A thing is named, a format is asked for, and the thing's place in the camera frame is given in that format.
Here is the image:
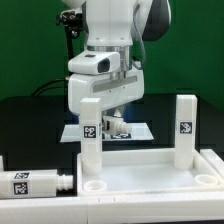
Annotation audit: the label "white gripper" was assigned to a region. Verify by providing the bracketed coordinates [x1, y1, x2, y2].
[68, 68, 144, 118]

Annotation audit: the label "white desk top tray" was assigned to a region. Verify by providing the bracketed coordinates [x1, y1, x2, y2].
[77, 148, 224, 197]

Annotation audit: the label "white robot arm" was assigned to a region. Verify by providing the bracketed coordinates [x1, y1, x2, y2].
[62, 0, 171, 115]

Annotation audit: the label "white marker sheet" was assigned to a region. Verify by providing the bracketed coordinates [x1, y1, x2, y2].
[60, 123, 154, 143]

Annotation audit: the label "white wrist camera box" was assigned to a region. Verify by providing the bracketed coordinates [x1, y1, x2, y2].
[68, 50, 120, 75]

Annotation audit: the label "black cables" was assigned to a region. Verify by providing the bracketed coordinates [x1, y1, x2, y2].
[31, 77, 71, 98]

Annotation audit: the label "black camera on stand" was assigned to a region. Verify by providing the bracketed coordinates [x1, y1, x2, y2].
[55, 9, 84, 60]

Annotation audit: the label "white L-shaped obstacle wall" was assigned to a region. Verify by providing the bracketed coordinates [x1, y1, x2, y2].
[0, 149, 224, 224]

